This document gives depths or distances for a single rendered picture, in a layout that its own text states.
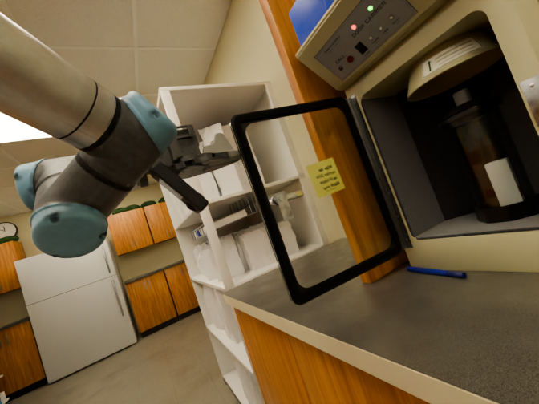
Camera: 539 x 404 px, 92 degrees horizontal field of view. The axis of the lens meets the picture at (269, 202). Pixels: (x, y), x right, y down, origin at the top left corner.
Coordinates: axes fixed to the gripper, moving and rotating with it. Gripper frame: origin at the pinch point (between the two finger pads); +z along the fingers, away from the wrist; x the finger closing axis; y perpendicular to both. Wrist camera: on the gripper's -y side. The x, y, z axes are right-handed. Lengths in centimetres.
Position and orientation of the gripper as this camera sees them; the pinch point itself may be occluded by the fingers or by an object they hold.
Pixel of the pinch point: (240, 157)
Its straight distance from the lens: 56.6
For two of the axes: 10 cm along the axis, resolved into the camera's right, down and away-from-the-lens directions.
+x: -4.2, 2.0, 8.8
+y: -3.3, -9.4, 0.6
